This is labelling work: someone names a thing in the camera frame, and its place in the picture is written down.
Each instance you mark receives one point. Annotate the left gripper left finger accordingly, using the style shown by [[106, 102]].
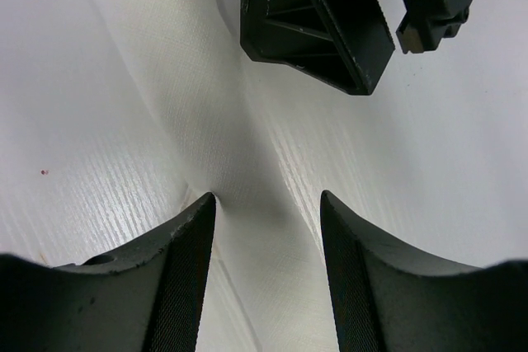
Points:
[[146, 295]]

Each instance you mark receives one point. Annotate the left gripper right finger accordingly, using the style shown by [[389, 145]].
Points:
[[390, 296]]

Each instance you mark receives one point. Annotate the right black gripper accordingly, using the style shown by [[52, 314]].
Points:
[[343, 43]]

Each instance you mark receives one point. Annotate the white cloth napkin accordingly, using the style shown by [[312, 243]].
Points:
[[188, 69]]

